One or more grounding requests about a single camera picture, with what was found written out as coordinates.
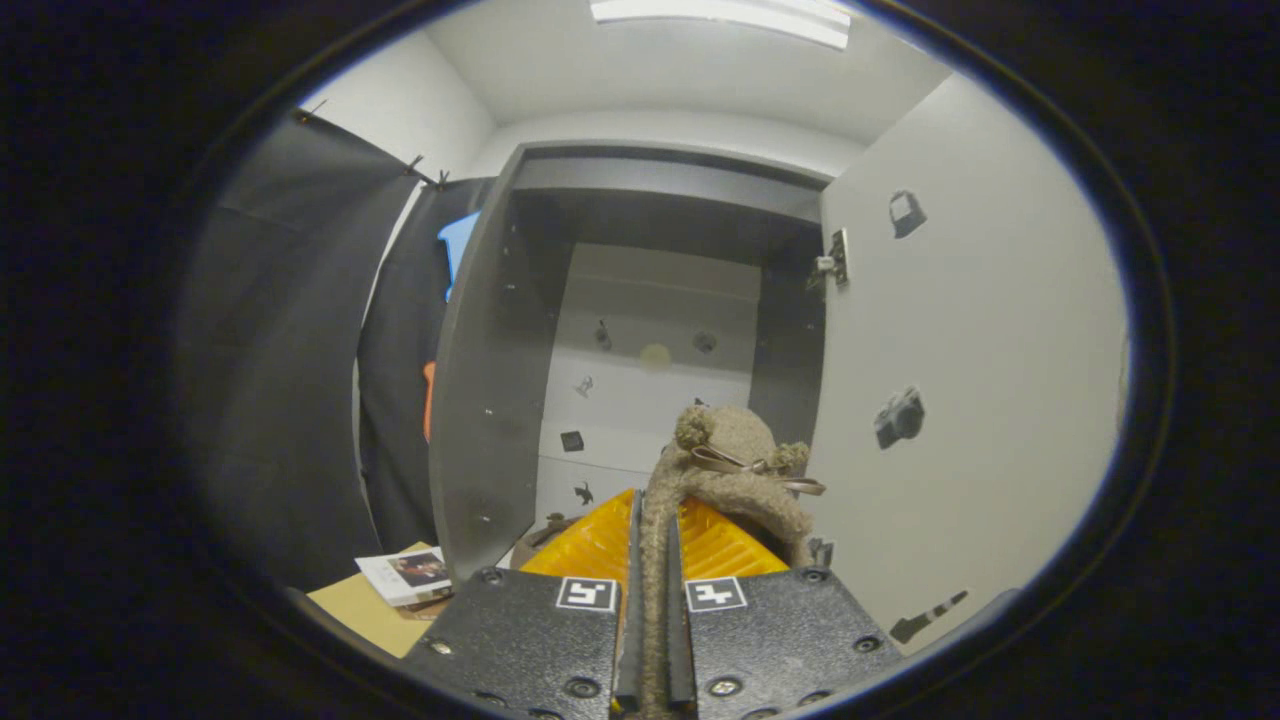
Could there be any light grey shoe cabinet door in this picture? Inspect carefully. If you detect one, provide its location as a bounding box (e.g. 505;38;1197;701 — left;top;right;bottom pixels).
800;72;1131;656

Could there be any long ceiling light panel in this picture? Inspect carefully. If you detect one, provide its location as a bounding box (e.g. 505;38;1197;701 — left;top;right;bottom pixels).
590;0;853;49

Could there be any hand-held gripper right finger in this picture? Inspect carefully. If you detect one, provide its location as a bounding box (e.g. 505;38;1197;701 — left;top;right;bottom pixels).
665;497;893;720

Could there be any black backdrop cloth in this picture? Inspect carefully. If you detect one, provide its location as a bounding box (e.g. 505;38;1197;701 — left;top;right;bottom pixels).
180;108;496;591

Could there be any brown fuzzy shoe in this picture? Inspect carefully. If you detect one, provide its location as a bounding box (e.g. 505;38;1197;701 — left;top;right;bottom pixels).
640;403;827;720

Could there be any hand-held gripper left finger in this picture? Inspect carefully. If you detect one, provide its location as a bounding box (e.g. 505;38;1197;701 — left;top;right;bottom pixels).
398;488;643;720

